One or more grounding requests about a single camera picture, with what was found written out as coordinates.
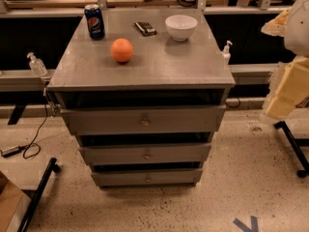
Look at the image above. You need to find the black power adapter with cable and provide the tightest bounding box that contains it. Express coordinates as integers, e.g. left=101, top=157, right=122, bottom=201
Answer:
left=0, top=105, right=48, bottom=162

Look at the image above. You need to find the grey top drawer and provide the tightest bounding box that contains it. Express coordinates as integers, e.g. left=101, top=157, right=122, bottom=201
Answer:
left=61, top=105, right=225, bottom=135

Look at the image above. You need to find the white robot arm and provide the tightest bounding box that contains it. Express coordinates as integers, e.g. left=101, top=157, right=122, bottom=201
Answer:
left=262, top=0, right=309, bottom=120

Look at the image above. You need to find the blue Pepsi can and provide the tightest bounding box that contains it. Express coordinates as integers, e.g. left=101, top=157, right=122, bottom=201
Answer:
left=84, top=4, right=105, bottom=40

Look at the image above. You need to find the white ceramic bowl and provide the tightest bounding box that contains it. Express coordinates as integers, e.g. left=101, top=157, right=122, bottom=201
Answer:
left=165, top=14, right=198, bottom=42

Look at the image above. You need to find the dark snack bar wrapper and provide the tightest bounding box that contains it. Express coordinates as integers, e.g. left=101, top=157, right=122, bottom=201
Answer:
left=134, top=22, right=156, bottom=37

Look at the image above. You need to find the black metal stand leg right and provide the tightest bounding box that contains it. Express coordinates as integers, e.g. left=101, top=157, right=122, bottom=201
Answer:
left=274, top=121, right=309, bottom=178

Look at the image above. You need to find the blue tape floor marker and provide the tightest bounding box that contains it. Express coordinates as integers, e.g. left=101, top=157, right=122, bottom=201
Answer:
left=233, top=215, right=260, bottom=232

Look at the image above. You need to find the grey bottom drawer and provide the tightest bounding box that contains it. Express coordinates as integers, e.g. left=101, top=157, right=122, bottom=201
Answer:
left=92, top=168, right=202, bottom=187

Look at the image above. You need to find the grey wooden drawer cabinet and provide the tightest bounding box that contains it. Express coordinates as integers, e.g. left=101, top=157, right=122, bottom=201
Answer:
left=46, top=7, right=237, bottom=189

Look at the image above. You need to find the grey middle drawer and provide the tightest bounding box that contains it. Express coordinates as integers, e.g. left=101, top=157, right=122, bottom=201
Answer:
left=79, top=143, right=211, bottom=165

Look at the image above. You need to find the black metal stand leg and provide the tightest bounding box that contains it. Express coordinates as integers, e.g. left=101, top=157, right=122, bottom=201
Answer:
left=274, top=121, right=309, bottom=178
left=17, top=158, right=60, bottom=232

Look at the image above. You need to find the black metal stand leg left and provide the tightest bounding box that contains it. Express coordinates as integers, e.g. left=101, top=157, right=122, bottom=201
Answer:
left=17, top=158, right=60, bottom=232

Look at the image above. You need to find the orange fruit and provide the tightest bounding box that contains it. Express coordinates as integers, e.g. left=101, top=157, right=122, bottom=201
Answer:
left=110, top=38, right=133, bottom=63

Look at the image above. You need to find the grey drawer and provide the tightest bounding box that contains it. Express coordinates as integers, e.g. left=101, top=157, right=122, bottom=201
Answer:
left=92, top=168, right=202, bottom=187
left=79, top=143, right=211, bottom=165
left=61, top=105, right=225, bottom=135

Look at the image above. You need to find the brown cardboard box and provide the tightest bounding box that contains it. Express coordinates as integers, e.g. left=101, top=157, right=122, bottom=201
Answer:
left=0, top=172, right=31, bottom=232

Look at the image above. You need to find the clear sanitizer pump bottle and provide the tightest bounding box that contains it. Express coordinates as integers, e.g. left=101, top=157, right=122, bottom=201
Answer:
left=27, top=52, right=47, bottom=77

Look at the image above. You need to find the white pump bottle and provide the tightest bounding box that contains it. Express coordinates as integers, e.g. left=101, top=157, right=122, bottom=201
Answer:
left=221, top=41, right=233, bottom=64

